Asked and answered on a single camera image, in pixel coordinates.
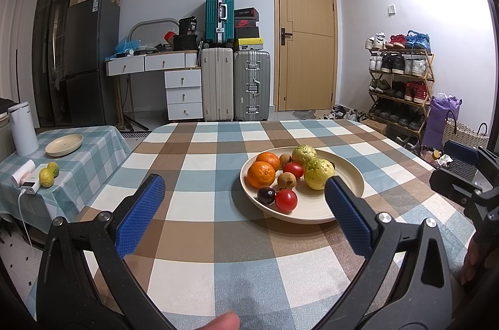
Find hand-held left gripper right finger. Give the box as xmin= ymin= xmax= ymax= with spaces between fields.
xmin=316 ymin=176 xmax=455 ymax=330

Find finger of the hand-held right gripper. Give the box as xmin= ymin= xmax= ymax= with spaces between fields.
xmin=429 ymin=168 xmax=499 ymax=210
xmin=444 ymin=140 xmax=499 ymax=178

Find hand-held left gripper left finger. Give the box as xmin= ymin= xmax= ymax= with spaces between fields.
xmin=25 ymin=174 xmax=188 ymax=330

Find large white plate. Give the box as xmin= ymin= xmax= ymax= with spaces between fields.
xmin=240 ymin=147 xmax=365 ymax=225

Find red tomato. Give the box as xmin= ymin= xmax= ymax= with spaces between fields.
xmin=283 ymin=162 xmax=305 ymax=179
xmin=275 ymin=189 xmax=298 ymax=213

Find orange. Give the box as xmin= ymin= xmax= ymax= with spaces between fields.
xmin=247 ymin=161 xmax=276 ymax=189
xmin=255 ymin=152 xmax=280 ymax=171

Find person's right hand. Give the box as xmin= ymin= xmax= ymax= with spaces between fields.
xmin=460 ymin=226 xmax=494 ymax=286

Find person's left hand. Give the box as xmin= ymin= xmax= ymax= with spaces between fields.
xmin=195 ymin=312 xmax=240 ymax=330

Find white woven basket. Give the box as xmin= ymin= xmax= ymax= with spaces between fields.
xmin=442 ymin=109 xmax=490 ymax=150

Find purple bag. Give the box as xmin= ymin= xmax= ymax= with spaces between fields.
xmin=422 ymin=93 xmax=463 ymax=149

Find green guava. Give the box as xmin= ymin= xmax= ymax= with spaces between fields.
xmin=303 ymin=158 xmax=335 ymax=191
xmin=292 ymin=145 xmax=317 ymax=166

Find teal checked cloth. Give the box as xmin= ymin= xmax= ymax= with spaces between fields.
xmin=0 ymin=124 xmax=133 ymax=225

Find dark plum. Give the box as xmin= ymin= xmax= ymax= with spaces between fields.
xmin=257 ymin=187 xmax=277 ymax=205

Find black tripod stand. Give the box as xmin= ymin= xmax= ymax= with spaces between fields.
xmin=119 ymin=112 xmax=149 ymax=132

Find cardboard box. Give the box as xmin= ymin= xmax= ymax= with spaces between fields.
xmin=362 ymin=119 xmax=388 ymax=136

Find scattered loose shoes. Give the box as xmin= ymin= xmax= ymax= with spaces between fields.
xmin=323 ymin=104 xmax=369 ymax=122

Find small beige plate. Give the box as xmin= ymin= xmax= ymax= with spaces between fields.
xmin=45 ymin=134 xmax=84 ymax=158

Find wooden shoe rack with shoes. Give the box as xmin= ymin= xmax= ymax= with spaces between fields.
xmin=366 ymin=30 xmax=431 ymax=147

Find white power bank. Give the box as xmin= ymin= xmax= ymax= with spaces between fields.
xmin=19 ymin=176 xmax=41 ymax=195

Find white handheld device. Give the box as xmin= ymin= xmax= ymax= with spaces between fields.
xmin=10 ymin=159 xmax=35 ymax=187

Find white desk with drawers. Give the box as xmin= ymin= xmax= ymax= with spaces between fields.
xmin=104 ymin=50 xmax=203 ymax=130

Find white cylindrical kettle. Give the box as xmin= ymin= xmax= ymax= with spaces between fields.
xmin=8 ymin=102 xmax=39 ymax=156

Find beige suitcase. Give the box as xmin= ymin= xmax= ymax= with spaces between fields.
xmin=201 ymin=47 xmax=235 ymax=122

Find grey fridge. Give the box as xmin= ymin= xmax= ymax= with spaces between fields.
xmin=64 ymin=0 xmax=121 ymax=128

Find silver suitcase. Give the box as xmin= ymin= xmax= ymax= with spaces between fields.
xmin=233 ymin=50 xmax=270 ymax=122

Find blue plastic bag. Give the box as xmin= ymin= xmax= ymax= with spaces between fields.
xmin=115 ymin=37 xmax=141 ymax=56

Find wooden door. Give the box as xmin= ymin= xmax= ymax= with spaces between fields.
xmin=272 ymin=0 xmax=338 ymax=112

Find black bag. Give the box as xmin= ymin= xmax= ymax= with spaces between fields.
xmin=173 ymin=34 xmax=199 ymax=52

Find grey arched tube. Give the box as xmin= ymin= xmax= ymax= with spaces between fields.
xmin=128 ymin=18 xmax=178 ymax=50

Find dark glass cabinet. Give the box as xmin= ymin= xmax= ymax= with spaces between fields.
xmin=31 ymin=0 xmax=100 ymax=128

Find black yellow shoe box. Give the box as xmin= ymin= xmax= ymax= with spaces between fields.
xmin=236 ymin=37 xmax=264 ymax=52

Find teal suitcase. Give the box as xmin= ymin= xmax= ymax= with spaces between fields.
xmin=205 ymin=0 xmax=235 ymax=44

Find white cable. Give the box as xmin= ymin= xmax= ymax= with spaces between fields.
xmin=17 ymin=190 xmax=36 ymax=249

